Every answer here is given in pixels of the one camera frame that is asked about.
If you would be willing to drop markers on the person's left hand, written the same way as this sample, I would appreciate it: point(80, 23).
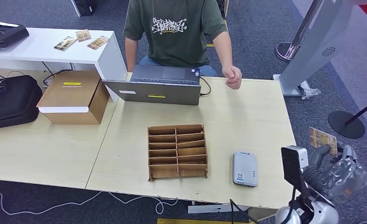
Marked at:
point(233, 77)

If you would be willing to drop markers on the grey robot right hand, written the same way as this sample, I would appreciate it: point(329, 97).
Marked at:
point(344, 182)

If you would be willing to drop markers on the tan printed room key card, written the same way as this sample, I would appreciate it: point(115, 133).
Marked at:
point(320, 139)

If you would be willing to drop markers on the brown slotted card organizer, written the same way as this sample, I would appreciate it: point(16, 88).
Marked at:
point(177, 145)

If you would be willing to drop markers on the person's left forearm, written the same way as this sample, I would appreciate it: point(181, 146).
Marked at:
point(225, 51)

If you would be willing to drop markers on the person's right forearm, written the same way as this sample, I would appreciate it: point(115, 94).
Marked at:
point(131, 54)

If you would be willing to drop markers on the person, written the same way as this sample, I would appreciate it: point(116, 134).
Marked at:
point(174, 46)

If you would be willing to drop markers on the grey card reader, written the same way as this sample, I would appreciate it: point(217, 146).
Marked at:
point(245, 168)

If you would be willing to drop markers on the small printed card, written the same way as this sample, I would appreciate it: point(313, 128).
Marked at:
point(83, 35)

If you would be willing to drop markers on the long printed card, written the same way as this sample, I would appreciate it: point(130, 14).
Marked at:
point(65, 43)

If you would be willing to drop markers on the yellow floor tape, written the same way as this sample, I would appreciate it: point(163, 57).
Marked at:
point(209, 45)

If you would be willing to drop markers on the grey open laptop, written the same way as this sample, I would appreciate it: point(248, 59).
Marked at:
point(158, 93)

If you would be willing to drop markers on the clear plastic bag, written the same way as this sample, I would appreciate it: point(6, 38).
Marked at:
point(310, 92)

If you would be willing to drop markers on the silver kiosk stand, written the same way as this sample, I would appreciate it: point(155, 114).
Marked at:
point(313, 49)

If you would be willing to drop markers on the white desk foot bar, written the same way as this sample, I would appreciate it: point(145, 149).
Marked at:
point(214, 208)

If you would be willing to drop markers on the brown cardboard box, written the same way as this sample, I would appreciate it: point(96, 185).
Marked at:
point(75, 92)

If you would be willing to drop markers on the black cabinet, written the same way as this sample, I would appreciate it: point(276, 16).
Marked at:
point(85, 7)

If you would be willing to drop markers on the white side table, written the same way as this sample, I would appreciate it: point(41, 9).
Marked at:
point(41, 52)

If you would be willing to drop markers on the black carrying case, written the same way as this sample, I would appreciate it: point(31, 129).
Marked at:
point(12, 102)

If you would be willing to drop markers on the black controller device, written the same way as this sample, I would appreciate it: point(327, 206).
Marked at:
point(6, 34)

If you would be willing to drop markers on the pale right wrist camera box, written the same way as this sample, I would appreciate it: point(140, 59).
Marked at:
point(303, 157)

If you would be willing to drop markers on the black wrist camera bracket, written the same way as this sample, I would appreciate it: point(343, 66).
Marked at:
point(291, 170)

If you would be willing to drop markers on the chrome stanchion post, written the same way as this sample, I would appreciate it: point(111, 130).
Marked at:
point(283, 52)

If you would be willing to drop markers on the black stanchion post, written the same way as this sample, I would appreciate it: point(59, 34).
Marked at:
point(346, 125)

